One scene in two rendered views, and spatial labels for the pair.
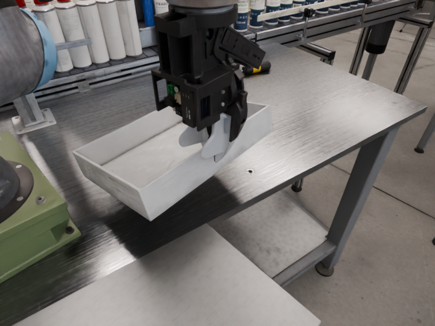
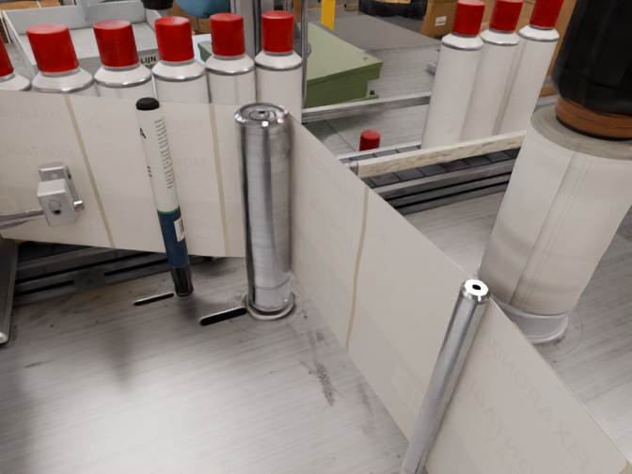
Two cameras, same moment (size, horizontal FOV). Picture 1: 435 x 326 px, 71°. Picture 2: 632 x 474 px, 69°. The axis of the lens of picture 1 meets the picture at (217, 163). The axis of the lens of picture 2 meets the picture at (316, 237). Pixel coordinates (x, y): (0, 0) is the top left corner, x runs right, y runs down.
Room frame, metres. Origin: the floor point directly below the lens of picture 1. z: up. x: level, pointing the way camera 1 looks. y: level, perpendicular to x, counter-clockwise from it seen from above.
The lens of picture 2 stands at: (1.26, 0.65, 1.19)
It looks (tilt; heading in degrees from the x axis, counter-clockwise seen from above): 38 degrees down; 189
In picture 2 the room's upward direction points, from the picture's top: 3 degrees clockwise
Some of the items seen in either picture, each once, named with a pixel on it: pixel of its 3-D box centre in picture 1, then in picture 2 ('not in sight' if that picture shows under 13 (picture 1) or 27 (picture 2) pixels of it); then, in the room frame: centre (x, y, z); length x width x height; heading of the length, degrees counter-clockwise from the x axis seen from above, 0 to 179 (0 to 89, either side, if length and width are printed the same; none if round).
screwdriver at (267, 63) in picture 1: (241, 70); not in sight; (0.91, -0.08, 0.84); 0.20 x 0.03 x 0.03; 116
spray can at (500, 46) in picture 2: not in sight; (487, 81); (0.60, 0.77, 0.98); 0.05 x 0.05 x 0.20
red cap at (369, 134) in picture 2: not in sight; (370, 142); (0.55, 0.62, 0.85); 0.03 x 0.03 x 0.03
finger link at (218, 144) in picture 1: (215, 144); not in sight; (0.33, 0.00, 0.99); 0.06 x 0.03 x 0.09; 140
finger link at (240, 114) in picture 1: (228, 109); not in sight; (0.34, -0.01, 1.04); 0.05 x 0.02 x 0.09; 50
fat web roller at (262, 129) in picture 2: not in sight; (266, 222); (0.97, 0.56, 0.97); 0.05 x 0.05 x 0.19
